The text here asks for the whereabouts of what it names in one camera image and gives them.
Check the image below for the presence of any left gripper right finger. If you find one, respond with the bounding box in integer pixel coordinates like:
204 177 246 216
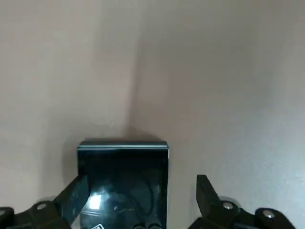
188 175 296 229

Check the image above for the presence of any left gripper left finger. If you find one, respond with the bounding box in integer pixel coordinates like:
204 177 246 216
0 175 89 229

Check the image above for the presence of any small black object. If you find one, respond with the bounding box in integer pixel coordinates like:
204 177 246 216
76 137 170 229

